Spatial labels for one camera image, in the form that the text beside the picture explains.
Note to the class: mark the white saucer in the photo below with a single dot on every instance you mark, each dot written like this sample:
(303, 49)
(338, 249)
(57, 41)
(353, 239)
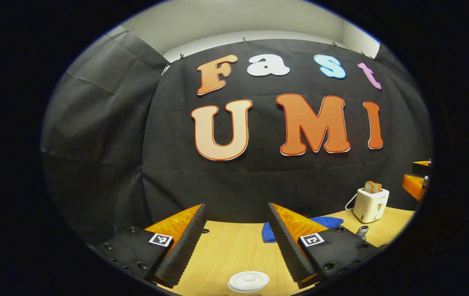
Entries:
(231, 288)

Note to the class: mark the white toaster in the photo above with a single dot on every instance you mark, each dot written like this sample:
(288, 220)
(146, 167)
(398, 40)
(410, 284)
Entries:
(370, 205)

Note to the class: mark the blue towel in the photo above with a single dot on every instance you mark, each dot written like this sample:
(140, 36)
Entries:
(329, 222)

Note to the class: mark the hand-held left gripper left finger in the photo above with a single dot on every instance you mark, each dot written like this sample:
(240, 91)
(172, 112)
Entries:
(181, 250)

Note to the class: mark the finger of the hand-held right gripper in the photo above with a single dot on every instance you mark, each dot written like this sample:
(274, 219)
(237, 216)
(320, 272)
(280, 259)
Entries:
(421, 166)
(413, 183)

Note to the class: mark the silver water bottle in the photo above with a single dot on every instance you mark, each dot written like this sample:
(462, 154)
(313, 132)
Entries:
(362, 231)

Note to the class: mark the toast slice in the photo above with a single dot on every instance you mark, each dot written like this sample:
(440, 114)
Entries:
(368, 187)
(377, 188)

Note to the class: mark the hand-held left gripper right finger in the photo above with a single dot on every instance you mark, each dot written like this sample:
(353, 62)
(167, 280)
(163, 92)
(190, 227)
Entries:
(288, 250)

